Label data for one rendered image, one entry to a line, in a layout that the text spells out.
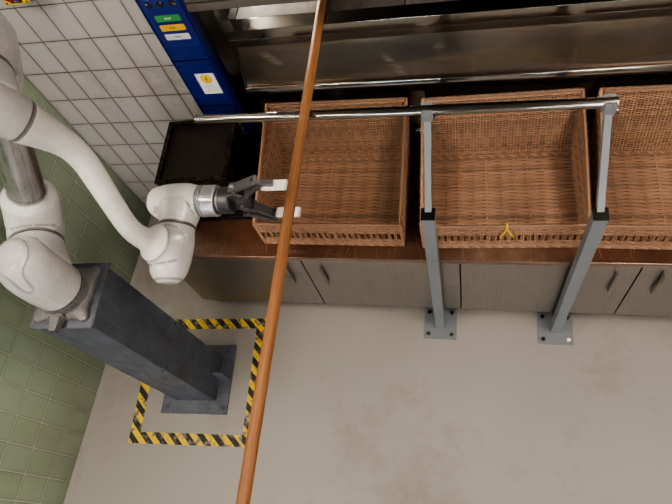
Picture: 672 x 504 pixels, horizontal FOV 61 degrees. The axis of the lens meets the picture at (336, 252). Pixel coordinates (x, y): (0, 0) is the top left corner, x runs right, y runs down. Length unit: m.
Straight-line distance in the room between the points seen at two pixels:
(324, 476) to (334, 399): 0.31
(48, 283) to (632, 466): 2.11
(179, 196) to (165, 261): 0.19
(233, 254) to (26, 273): 0.81
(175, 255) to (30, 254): 0.41
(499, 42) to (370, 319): 1.30
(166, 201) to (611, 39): 1.44
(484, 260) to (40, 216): 1.43
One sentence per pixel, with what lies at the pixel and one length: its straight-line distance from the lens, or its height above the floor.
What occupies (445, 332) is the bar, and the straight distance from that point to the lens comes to 2.57.
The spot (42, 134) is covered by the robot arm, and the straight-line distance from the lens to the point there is 1.41.
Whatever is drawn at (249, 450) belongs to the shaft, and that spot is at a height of 1.20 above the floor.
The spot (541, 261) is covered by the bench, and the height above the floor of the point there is 0.58.
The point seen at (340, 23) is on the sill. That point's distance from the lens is 1.97.
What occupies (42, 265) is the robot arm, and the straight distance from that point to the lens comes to 1.76.
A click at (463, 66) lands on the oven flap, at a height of 0.97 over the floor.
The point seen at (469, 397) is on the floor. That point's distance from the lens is 2.50.
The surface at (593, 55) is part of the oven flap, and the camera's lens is 2.09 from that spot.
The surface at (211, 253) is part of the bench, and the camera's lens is 2.30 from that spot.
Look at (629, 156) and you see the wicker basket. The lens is 2.35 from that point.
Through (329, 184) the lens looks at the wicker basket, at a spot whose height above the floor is 0.59.
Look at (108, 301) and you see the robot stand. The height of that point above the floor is 0.94.
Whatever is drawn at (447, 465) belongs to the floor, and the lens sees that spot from 2.45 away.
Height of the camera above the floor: 2.43
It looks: 60 degrees down
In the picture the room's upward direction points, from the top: 24 degrees counter-clockwise
